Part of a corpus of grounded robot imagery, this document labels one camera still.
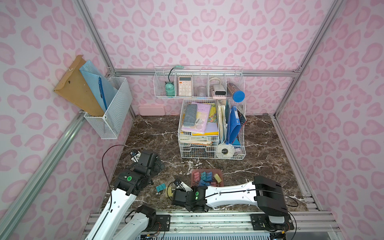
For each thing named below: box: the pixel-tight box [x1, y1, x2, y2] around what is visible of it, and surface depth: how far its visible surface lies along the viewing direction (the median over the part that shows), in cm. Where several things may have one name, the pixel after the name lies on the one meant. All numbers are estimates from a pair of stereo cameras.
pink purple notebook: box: [181, 102, 212, 135], surface depth 89 cm
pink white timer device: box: [212, 84, 227, 100], surface depth 90 cm
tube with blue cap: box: [226, 82, 246, 103], surface depth 86 cm
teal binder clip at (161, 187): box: [156, 183, 167, 192], surface depth 85 cm
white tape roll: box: [216, 143, 235, 158], surface depth 95 cm
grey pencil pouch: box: [183, 104, 198, 127], surface depth 88 cm
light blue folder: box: [79, 60, 118, 113], surface depth 73 cm
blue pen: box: [98, 76, 108, 110], surface depth 68 cm
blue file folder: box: [226, 106, 241, 145], surface depth 92 cm
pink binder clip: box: [194, 171, 201, 182], surface depth 88 cm
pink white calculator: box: [178, 76, 192, 97], surface depth 97 cm
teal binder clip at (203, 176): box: [201, 171, 208, 181], surface depth 88 cm
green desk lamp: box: [165, 65, 184, 97], surface depth 92 cm
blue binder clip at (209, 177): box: [206, 171, 213, 182], surface depth 88 cm
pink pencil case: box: [138, 106, 166, 116], surface depth 119 cm
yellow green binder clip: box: [214, 173, 222, 183], surface depth 87 cm
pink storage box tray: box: [191, 169, 224, 187], surface depth 88 cm
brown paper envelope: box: [54, 55, 105, 117], surface depth 69 cm
